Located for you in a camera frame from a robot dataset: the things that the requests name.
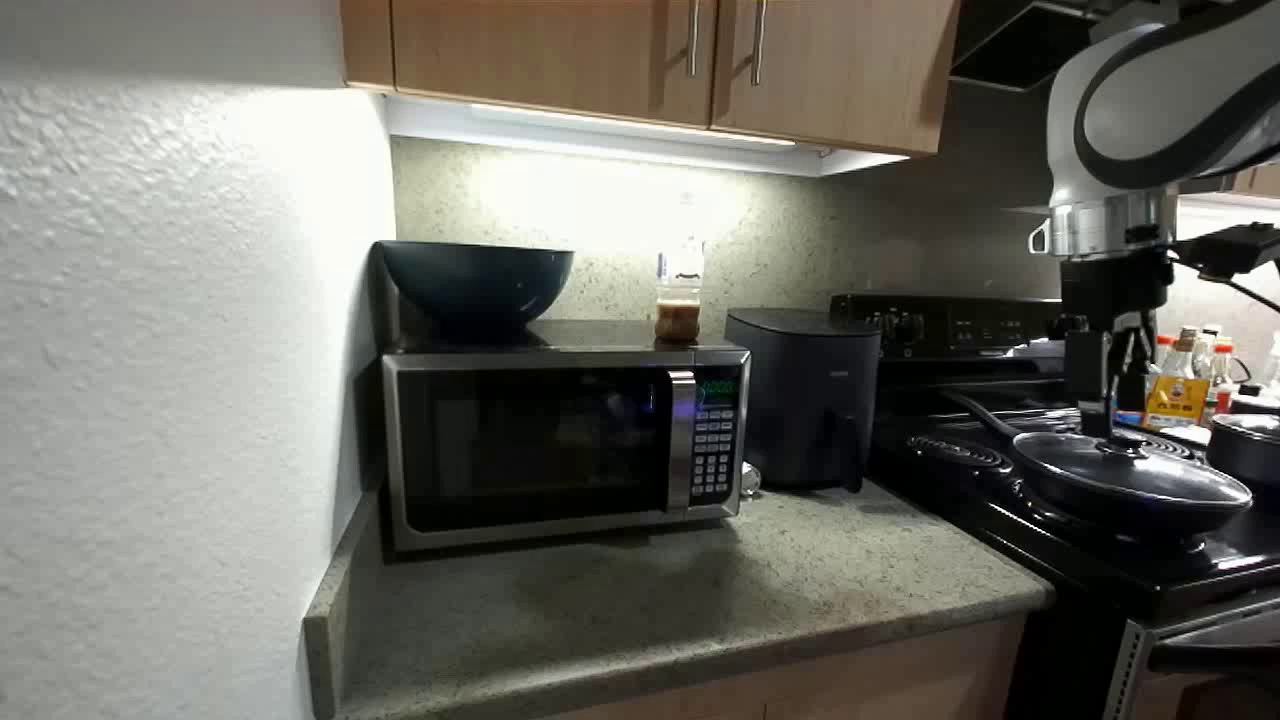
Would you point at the small white shaker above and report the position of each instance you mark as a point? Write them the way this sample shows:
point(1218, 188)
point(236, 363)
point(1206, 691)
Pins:
point(751, 481)

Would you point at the white bottle with red cap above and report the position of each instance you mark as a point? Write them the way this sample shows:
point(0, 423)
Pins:
point(1222, 375)

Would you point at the glass jar with brown contents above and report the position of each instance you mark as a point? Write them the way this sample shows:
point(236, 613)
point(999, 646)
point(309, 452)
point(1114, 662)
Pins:
point(679, 314)

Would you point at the dark range hood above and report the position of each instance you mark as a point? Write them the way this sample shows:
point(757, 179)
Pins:
point(1013, 41)

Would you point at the stainless steel microwave oven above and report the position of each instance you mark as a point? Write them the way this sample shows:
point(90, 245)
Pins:
point(560, 443)

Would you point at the black pot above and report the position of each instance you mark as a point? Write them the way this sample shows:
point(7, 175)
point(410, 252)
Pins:
point(1250, 450)

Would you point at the yellow oil bottle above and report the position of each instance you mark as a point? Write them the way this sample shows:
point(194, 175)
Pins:
point(1182, 388)

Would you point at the black frying pan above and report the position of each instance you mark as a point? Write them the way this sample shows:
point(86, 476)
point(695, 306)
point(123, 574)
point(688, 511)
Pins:
point(1133, 512)

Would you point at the wooden base cabinet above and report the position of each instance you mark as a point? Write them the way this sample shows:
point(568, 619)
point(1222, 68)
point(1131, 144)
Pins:
point(866, 680)

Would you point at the under-cabinet light strip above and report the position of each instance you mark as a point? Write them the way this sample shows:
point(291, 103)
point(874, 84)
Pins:
point(626, 139)

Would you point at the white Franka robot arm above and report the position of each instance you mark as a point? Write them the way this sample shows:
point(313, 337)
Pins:
point(1144, 94)

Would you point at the black air fryer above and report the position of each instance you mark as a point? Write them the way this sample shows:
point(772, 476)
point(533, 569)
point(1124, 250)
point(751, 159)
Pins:
point(806, 403)

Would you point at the black kitchen stove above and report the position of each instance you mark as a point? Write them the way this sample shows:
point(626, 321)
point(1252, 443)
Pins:
point(1065, 560)

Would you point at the dark blue bowl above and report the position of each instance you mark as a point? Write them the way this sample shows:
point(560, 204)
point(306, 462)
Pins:
point(479, 282)

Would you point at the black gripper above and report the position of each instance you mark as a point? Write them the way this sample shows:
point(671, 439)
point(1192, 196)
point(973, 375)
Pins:
point(1114, 287)

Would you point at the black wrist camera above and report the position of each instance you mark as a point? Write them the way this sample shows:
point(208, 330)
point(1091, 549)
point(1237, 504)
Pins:
point(1232, 250)

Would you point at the glass pan lid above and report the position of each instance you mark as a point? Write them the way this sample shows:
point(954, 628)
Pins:
point(1133, 465)

